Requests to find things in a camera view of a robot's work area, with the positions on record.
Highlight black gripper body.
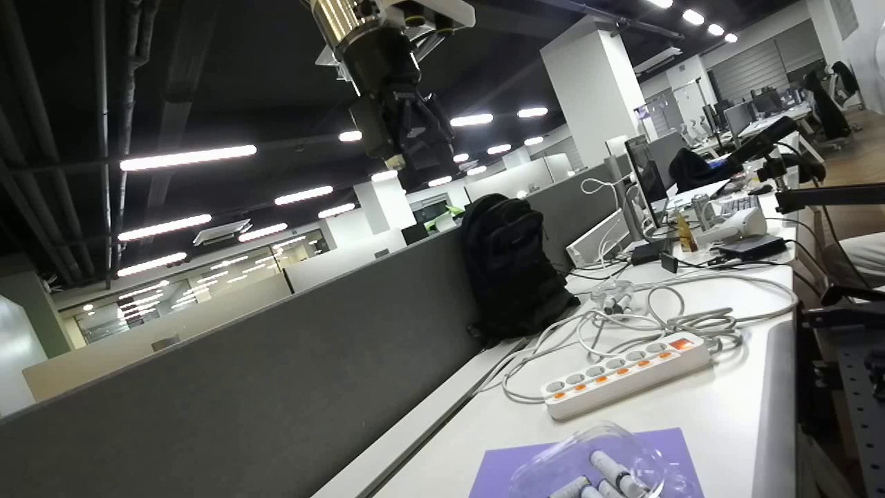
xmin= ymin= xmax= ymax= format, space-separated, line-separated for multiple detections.
xmin=331 ymin=24 xmax=436 ymax=106

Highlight black backpack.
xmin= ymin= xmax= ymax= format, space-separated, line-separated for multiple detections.
xmin=458 ymin=192 xmax=582 ymax=340

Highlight white building pillar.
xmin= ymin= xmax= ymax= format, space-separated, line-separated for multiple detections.
xmin=537 ymin=17 xmax=650 ymax=175

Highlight computer monitor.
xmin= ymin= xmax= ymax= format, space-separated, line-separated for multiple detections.
xmin=621 ymin=129 xmax=692 ymax=236

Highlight clear bag with charger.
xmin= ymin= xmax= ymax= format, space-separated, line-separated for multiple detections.
xmin=589 ymin=280 xmax=650 ymax=322

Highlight black office chair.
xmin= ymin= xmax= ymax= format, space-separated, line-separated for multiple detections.
xmin=667 ymin=146 xmax=732 ymax=194

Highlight yellow bottle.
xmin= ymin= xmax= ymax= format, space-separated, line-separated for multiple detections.
xmin=672 ymin=212 xmax=699 ymax=255

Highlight grey desk divider panel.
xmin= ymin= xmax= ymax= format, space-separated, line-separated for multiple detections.
xmin=0 ymin=223 xmax=487 ymax=498

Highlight white power strip orange switches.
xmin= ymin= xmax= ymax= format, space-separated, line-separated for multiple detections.
xmin=539 ymin=330 xmax=719 ymax=423

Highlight clear plastic container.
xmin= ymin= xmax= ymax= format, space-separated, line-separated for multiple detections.
xmin=505 ymin=420 xmax=679 ymax=498

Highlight grey marker pen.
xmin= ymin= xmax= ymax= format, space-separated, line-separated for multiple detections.
xmin=549 ymin=474 xmax=595 ymax=498
xmin=589 ymin=448 xmax=653 ymax=498

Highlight purple mat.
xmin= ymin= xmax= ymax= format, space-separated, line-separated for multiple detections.
xmin=466 ymin=427 xmax=707 ymax=498

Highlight black perforated breadboard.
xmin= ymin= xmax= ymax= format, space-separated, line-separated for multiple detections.
xmin=830 ymin=338 xmax=885 ymax=498

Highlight white looped cable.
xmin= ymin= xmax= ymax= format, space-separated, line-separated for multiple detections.
xmin=494 ymin=308 xmax=613 ymax=409

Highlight white power strip cable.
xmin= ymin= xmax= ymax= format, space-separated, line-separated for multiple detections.
xmin=632 ymin=275 xmax=802 ymax=360

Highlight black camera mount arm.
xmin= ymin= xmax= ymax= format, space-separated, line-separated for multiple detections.
xmin=772 ymin=181 xmax=885 ymax=215

